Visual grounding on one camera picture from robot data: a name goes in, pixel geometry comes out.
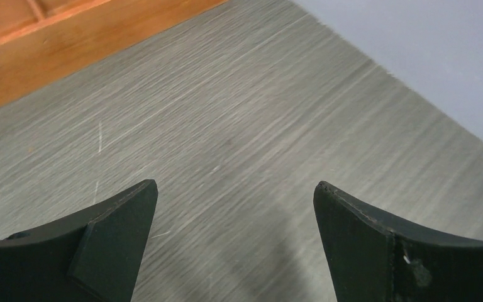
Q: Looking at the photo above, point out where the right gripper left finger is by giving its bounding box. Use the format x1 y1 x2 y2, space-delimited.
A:
0 179 158 301

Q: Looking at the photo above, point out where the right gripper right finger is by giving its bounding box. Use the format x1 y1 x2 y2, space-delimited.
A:
313 181 483 301

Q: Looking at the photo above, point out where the orange wooden compartment tray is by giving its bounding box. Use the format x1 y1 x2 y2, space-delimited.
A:
0 0 219 107

